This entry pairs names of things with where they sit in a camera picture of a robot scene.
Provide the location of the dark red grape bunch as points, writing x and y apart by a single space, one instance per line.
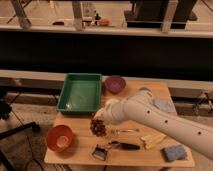
98 128

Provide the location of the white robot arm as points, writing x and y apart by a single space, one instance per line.
140 108

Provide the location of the white plastic cup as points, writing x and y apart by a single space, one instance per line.
111 101

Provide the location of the purple bowl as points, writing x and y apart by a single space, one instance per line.
115 84

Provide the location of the green plastic tray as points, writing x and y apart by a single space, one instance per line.
80 94

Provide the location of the metal spoon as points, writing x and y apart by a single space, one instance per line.
119 131

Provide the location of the light blue cloth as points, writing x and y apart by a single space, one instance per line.
164 105

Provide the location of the small metal grater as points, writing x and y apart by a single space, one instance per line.
100 153

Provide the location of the yellow banana toy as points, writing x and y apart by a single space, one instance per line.
150 141

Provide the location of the orange bowl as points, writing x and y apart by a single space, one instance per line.
59 138

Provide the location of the blue sponge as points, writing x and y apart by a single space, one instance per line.
175 152

